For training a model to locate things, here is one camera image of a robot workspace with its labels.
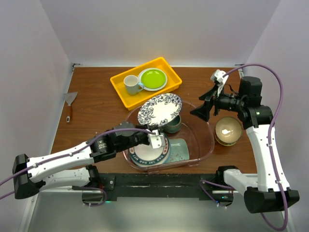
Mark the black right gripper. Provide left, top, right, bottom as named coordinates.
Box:
left=190, top=83, right=245, bottom=122

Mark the dark green lettered plate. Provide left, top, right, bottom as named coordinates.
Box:
left=128, top=134, right=170, bottom=167

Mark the dark blue patterned plate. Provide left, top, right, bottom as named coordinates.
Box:
left=137, top=93, right=183, bottom=127

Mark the beige bowl with black rim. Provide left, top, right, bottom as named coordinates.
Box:
left=214, top=117, right=242, bottom=143

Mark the teal glazed ceramic mug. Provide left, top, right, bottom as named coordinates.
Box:
left=163, top=115, right=182, bottom=133

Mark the mint divided rectangular plate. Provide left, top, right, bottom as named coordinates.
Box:
left=166, top=138, right=190, bottom=163

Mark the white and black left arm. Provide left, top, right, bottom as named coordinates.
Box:
left=13, top=122, right=165, bottom=200

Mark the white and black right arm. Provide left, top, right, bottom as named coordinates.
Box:
left=190, top=76, right=299, bottom=214

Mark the clear plastic bin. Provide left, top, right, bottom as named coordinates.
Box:
left=123, top=101, right=214, bottom=174

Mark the yellow patterned bowl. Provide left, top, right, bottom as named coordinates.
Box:
left=215, top=138, right=237, bottom=146

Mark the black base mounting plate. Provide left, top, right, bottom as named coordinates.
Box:
left=73, top=173, right=233, bottom=206

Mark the yellow plastic tray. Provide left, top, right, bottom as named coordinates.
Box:
left=110, top=57, right=183, bottom=110

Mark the green plate white rim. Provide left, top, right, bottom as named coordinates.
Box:
left=138, top=68, right=168, bottom=91

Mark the grey triangular scraper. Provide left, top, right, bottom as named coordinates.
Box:
left=63, top=92, right=78, bottom=118

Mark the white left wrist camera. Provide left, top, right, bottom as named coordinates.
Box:
left=148, top=129, right=166, bottom=149

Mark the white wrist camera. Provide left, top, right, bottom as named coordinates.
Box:
left=211, top=70, right=229, bottom=96
left=148, top=129, right=166, bottom=149

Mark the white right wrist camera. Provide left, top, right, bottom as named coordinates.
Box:
left=211, top=70, right=229, bottom=96

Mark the white mug blue handle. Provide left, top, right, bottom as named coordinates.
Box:
left=124, top=75, right=145, bottom=95

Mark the aluminium table frame rail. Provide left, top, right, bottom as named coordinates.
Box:
left=235, top=64, right=297, bottom=232

